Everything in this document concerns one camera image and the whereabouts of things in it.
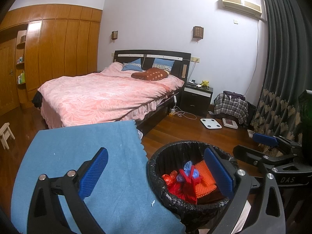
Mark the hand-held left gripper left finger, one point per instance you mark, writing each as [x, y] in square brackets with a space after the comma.
[93, 173]

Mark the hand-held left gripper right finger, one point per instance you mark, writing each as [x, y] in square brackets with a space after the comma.
[218, 173]

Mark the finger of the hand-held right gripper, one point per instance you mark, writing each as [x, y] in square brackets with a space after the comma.
[265, 139]
[248, 154]

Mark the orange knitted mat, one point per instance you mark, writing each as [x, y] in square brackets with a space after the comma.
[207, 190]
[206, 175]

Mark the blue plastic bag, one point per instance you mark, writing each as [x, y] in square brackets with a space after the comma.
[188, 167]

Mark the red cloth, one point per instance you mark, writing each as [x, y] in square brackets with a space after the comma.
[185, 190]

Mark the black bin with plastic liner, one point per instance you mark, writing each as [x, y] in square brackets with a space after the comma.
[195, 212]

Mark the red plastic bag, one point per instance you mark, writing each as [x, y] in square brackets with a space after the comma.
[169, 178]

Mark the white booklet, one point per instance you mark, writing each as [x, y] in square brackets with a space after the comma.
[251, 132]

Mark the blue table cloth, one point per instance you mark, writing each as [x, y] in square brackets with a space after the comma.
[73, 146]

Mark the white scale with red panel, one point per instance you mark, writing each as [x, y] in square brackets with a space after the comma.
[230, 122]

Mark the person's striped clothing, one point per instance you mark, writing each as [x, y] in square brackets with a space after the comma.
[241, 214]

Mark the plaid cloth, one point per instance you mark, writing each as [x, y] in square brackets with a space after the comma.
[229, 107]

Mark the white bathroom scale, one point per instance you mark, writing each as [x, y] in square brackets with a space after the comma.
[210, 123]

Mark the grey quilted cloth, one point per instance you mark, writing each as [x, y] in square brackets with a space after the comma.
[139, 134]

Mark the dark nightstand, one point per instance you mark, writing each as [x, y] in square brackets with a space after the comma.
[196, 102]

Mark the bed with pink blanket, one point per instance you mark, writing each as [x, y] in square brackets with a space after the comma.
[97, 95]

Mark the yellow plush toy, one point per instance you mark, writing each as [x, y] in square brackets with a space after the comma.
[205, 84]

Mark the dark patterned curtain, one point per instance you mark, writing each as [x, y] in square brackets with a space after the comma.
[280, 53]

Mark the black clothing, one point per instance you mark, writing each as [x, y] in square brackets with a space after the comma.
[37, 100]

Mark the small wooden stool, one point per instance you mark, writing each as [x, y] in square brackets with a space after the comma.
[6, 131]

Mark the brown dotted pillow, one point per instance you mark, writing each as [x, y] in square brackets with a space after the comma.
[151, 74]

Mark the blue pillow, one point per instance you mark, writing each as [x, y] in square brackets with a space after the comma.
[163, 63]
[132, 65]

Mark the green lotion bottle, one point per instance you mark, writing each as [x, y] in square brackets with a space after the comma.
[21, 78]

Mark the wooden wardrobe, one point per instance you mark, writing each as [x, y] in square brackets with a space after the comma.
[61, 48]

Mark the small toiletry bottles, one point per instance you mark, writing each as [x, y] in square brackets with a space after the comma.
[20, 59]

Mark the white air conditioner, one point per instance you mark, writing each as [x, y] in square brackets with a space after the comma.
[241, 4]

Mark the beige wall socket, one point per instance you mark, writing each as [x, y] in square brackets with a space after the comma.
[195, 59]

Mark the dark wooden bed frame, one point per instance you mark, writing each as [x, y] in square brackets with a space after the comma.
[147, 61]

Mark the large wooden wall lamp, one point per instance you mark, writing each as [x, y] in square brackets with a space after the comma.
[198, 32]

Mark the small wooden wall lamp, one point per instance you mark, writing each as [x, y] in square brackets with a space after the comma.
[114, 35]

